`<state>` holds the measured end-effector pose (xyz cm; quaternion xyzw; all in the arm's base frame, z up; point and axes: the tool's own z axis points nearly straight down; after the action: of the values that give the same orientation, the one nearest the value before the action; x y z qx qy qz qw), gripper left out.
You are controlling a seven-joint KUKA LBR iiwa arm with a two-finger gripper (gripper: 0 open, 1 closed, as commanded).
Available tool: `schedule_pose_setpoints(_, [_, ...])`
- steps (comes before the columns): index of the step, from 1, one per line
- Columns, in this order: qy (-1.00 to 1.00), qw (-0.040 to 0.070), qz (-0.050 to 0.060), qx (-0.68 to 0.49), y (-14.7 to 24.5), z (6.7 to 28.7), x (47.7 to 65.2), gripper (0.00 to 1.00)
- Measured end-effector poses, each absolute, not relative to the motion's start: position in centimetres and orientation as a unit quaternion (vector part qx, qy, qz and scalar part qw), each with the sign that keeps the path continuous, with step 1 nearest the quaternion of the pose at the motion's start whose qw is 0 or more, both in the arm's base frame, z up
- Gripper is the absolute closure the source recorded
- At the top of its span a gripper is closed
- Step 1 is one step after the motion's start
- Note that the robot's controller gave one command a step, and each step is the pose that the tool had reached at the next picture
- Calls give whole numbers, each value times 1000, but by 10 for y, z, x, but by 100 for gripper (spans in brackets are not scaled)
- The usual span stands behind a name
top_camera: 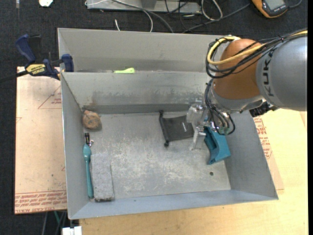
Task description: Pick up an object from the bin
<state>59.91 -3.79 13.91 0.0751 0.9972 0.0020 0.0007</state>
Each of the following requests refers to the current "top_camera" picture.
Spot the grey metal bin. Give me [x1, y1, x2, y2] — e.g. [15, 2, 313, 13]
[57, 27, 279, 220]

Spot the grey rectangular sponge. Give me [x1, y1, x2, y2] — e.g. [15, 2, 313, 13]
[90, 153, 116, 203]

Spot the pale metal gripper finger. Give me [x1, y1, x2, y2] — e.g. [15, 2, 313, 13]
[190, 130, 200, 152]
[198, 131, 206, 150]

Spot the brown cardboard board, red print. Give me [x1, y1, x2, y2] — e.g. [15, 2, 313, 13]
[14, 66, 286, 215]

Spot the brown round cookie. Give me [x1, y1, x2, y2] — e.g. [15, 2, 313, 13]
[82, 110, 103, 131]

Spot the teal plastic spoon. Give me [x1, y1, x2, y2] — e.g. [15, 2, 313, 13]
[83, 143, 95, 199]

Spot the teal blue plastic block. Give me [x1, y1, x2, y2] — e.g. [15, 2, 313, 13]
[203, 126, 232, 165]

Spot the black flat pouch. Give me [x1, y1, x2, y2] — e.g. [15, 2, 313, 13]
[158, 110, 196, 147]

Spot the light green flat piece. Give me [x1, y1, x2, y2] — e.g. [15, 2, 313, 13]
[113, 67, 135, 74]

